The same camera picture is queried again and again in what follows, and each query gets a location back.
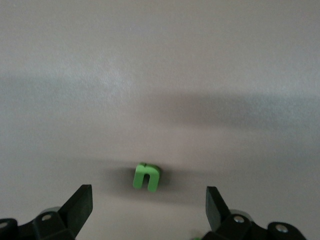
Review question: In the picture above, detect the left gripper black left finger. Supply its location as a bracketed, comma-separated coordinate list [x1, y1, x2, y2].
[0, 184, 93, 240]

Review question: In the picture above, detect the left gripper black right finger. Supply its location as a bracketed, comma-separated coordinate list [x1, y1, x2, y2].
[201, 186, 307, 240]

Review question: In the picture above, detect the green letter n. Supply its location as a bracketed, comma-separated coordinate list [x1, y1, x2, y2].
[132, 162, 161, 193]

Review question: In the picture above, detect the brown table cover sheet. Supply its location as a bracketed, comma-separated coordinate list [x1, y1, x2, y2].
[0, 0, 320, 240]

